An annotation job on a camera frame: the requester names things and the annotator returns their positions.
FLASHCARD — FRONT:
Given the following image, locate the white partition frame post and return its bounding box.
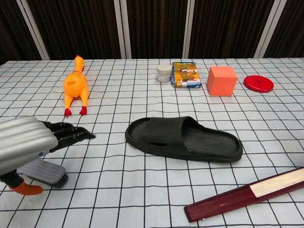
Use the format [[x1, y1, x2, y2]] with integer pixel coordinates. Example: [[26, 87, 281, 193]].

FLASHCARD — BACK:
[[181, 0, 195, 59], [15, 0, 50, 60], [255, 0, 282, 58], [113, 0, 133, 59]]

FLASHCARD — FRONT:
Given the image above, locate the orange foam cube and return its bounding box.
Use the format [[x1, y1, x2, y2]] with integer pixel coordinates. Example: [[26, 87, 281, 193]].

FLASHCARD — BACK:
[[206, 66, 238, 97]]

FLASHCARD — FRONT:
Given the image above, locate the white checked tablecloth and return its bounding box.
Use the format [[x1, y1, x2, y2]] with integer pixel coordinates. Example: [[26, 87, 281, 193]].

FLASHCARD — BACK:
[[0, 57, 304, 228]]

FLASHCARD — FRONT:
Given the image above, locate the dark red folded fan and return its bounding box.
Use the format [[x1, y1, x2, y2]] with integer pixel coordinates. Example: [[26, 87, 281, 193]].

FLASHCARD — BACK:
[[184, 167, 304, 223]]

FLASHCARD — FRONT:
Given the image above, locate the red disc with hole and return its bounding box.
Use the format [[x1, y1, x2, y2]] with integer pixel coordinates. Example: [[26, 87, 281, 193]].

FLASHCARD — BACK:
[[243, 75, 275, 93]]

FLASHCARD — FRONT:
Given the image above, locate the small white jar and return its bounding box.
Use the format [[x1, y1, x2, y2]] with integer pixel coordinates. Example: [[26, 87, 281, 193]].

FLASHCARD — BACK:
[[156, 64, 172, 84]]

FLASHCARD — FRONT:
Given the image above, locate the orange rubber chicken toy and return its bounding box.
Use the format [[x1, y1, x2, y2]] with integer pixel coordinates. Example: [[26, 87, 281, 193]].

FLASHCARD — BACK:
[[63, 55, 90, 117]]

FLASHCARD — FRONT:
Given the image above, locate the grey tool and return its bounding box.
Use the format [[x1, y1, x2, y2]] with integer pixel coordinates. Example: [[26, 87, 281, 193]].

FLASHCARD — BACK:
[[16, 159, 69, 189]]

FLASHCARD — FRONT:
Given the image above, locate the black slipper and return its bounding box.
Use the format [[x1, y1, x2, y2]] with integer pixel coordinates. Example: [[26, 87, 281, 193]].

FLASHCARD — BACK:
[[124, 116, 244, 163]]

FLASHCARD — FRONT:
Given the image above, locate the colourful printed packet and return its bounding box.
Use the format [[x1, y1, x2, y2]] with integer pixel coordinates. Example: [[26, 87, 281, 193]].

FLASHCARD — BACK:
[[170, 61, 202, 89]]

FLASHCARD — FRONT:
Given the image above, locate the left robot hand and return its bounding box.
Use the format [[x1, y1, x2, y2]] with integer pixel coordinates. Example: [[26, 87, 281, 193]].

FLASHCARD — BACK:
[[0, 115, 97, 196]]

